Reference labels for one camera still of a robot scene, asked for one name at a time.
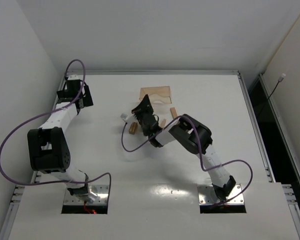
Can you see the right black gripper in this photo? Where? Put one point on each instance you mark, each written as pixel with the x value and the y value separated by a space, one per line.
pixel 142 111

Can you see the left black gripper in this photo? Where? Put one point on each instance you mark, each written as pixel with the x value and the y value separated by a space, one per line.
pixel 86 97

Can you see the orange translucent plastic box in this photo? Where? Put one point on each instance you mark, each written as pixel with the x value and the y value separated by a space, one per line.
pixel 158 93

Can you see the engraved long wood block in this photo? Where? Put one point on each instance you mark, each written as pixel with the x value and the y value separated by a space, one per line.
pixel 173 112
pixel 163 123

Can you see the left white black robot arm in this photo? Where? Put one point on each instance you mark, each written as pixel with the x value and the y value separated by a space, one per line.
pixel 47 145

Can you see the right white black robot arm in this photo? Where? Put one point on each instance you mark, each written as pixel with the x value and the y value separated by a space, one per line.
pixel 191 134

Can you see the lower long wood block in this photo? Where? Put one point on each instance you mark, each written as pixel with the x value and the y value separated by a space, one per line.
pixel 136 126

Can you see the plain long wood block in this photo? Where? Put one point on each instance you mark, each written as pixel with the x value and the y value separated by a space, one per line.
pixel 131 128

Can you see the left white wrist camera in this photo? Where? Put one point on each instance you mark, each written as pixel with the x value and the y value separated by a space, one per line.
pixel 72 77

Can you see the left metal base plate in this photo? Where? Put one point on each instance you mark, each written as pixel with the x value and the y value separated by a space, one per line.
pixel 98 196

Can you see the metal base plate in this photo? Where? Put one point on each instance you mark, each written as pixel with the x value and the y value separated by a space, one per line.
pixel 98 196
pixel 207 196

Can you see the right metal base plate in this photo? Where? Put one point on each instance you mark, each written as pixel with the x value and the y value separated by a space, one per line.
pixel 207 196

